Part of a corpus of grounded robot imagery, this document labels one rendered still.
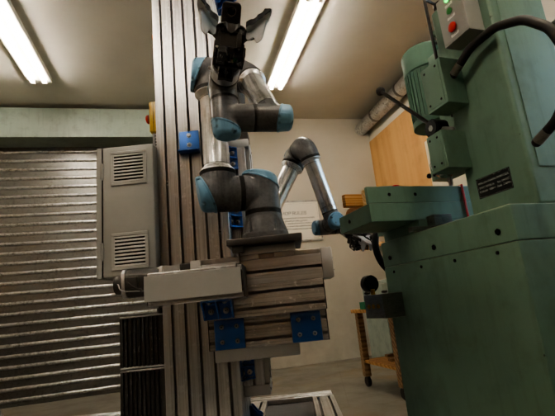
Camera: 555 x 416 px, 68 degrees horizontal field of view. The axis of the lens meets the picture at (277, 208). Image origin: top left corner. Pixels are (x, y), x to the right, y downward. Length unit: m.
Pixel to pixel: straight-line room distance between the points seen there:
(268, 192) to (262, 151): 3.37
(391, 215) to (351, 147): 3.69
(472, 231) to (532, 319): 0.26
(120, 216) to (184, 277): 0.46
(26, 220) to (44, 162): 0.59
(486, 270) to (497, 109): 0.45
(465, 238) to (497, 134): 0.30
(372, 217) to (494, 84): 0.50
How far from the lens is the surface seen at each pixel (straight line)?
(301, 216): 4.52
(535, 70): 1.41
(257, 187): 1.29
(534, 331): 1.13
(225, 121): 1.09
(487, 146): 1.34
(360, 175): 4.94
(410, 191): 1.43
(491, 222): 1.17
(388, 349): 3.79
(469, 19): 1.40
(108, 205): 1.56
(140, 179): 1.53
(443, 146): 1.33
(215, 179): 1.29
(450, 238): 1.28
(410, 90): 1.68
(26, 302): 4.40
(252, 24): 0.99
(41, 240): 4.45
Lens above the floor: 0.62
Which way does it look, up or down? 13 degrees up
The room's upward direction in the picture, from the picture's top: 6 degrees counter-clockwise
